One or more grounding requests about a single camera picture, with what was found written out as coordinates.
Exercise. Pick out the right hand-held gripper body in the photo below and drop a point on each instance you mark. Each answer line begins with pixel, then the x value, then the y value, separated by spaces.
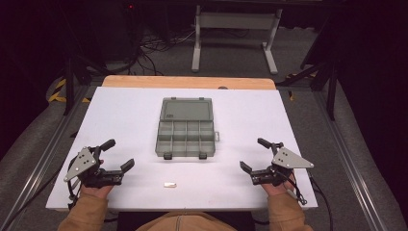
pixel 286 159

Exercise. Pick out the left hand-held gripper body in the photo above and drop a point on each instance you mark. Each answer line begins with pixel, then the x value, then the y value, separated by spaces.
pixel 84 162

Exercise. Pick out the person's right hand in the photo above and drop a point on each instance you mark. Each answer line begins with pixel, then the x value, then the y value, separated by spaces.
pixel 275 189

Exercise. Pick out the person's left hand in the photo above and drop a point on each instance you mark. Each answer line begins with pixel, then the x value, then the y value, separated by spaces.
pixel 96 191

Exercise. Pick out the white table board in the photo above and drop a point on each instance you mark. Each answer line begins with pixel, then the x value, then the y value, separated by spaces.
pixel 144 179

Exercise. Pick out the small white piece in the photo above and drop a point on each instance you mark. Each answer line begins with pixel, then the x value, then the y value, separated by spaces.
pixel 170 184

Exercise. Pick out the grey plastic compartment box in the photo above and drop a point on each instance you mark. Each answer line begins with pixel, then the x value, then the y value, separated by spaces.
pixel 186 128

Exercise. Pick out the yellow black floor tape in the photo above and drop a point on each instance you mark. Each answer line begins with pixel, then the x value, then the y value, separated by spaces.
pixel 59 93

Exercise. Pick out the person's tan torso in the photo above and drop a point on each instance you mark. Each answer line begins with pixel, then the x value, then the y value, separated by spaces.
pixel 184 223

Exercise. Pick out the black tripod stand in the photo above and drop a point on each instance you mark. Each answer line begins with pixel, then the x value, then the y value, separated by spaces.
pixel 75 67
pixel 324 73

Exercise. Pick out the wooden table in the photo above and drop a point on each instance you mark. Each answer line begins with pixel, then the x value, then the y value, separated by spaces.
pixel 189 82

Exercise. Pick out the aluminium floor rail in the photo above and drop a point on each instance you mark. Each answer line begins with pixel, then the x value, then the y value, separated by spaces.
pixel 349 166
pixel 38 166

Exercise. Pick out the white metal stand frame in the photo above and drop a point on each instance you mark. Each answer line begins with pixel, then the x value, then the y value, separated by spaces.
pixel 235 20

